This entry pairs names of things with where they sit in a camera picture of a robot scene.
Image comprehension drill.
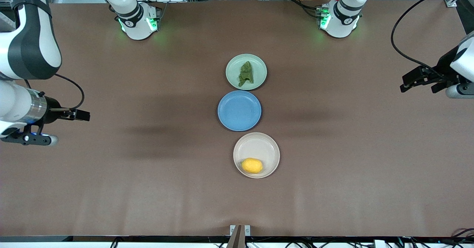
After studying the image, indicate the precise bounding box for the beige pink round plate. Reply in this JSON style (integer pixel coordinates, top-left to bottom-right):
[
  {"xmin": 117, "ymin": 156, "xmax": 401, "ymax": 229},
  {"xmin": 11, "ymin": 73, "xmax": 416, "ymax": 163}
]
[{"xmin": 233, "ymin": 131, "xmax": 281, "ymax": 178}]

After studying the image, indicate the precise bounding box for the light green round plate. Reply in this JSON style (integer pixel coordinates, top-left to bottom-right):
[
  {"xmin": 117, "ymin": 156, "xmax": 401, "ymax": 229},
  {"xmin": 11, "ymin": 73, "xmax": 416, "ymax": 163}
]
[{"xmin": 226, "ymin": 54, "xmax": 267, "ymax": 91}]

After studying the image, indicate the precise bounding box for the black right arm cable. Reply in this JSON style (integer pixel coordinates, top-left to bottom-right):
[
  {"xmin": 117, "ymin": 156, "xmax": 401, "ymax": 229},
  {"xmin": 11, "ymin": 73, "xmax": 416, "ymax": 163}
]
[{"xmin": 24, "ymin": 74, "xmax": 85, "ymax": 110}]

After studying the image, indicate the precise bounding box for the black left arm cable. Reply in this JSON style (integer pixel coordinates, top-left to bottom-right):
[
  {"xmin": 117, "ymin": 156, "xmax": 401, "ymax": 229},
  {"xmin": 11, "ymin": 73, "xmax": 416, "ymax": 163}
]
[{"xmin": 391, "ymin": 0, "xmax": 474, "ymax": 80}]

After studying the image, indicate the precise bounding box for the green lettuce leaf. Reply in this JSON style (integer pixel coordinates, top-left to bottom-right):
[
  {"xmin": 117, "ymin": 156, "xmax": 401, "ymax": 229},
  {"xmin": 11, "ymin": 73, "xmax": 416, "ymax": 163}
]
[{"xmin": 238, "ymin": 61, "xmax": 255, "ymax": 87}]

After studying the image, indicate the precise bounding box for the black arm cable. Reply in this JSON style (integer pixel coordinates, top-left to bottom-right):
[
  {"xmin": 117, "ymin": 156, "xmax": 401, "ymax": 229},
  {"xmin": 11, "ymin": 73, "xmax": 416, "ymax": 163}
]
[
  {"xmin": 391, "ymin": 0, "xmax": 474, "ymax": 80},
  {"xmin": 24, "ymin": 74, "xmax": 85, "ymax": 110}
]

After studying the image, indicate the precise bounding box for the brown camera stand rod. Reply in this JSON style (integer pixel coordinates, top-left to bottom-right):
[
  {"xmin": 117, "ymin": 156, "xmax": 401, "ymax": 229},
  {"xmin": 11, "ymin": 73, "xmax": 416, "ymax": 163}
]
[{"xmin": 227, "ymin": 225, "xmax": 246, "ymax": 248}]

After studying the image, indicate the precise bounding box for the yellow lemon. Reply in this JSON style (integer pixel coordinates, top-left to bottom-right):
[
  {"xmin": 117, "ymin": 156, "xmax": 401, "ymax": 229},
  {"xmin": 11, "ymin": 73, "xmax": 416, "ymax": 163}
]
[{"xmin": 241, "ymin": 158, "xmax": 263, "ymax": 174}]

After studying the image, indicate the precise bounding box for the white metal mounting bracket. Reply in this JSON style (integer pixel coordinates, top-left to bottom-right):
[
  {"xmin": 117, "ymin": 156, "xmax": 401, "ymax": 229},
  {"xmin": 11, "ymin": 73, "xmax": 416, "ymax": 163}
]
[{"xmin": 230, "ymin": 225, "xmax": 251, "ymax": 237}]

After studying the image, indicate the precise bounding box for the blue round plate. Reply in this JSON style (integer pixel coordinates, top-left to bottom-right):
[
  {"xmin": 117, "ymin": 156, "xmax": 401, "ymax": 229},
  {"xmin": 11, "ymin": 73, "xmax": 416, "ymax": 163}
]
[{"xmin": 217, "ymin": 90, "xmax": 262, "ymax": 132}]

